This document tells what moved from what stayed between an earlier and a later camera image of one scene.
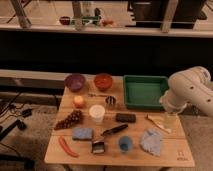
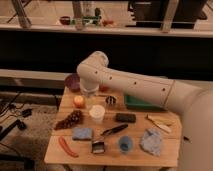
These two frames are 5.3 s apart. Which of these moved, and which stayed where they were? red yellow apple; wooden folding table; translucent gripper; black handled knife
Moved: translucent gripper
Stayed: black handled knife; wooden folding table; red yellow apple
